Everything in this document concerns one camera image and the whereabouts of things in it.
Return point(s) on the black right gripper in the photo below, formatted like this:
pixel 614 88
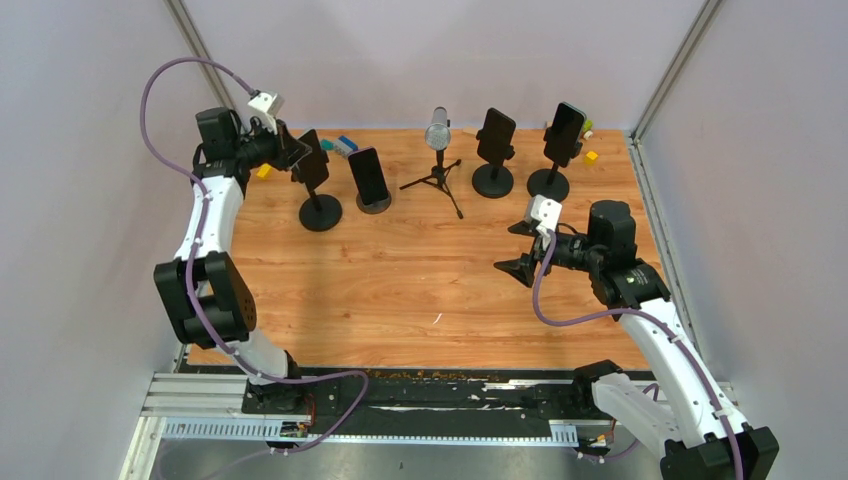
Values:
pixel 522 268

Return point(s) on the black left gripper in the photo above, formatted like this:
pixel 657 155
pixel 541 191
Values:
pixel 289 150

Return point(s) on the black phone stand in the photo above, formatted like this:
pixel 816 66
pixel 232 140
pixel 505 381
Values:
pixel 551 182
pixel 320 212
pixel 493 180

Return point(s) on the grey round stand base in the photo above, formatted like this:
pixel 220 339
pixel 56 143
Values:
pixel 375 207

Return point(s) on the black teal-edged smartphone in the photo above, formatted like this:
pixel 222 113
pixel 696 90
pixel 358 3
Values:
pixel 564 132

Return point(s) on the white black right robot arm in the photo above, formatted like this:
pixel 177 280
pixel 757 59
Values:
pixel 698 433

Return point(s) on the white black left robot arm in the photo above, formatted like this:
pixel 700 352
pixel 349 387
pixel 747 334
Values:
pixel 207 301

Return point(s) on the yellow toy brick left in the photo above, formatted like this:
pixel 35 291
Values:
pixel 264 171

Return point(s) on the blue grey toy bricks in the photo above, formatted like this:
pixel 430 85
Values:
pixel 344 146

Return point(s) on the yellow toy cube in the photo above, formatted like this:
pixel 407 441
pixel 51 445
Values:
pixel 591 158

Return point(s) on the red toy brick car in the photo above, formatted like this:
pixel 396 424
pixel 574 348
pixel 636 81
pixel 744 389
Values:
pixel 587 131

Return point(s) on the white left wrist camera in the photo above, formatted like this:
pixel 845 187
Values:
pixel 265 106

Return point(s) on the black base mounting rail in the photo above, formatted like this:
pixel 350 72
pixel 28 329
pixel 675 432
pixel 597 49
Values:
pixel 441 403

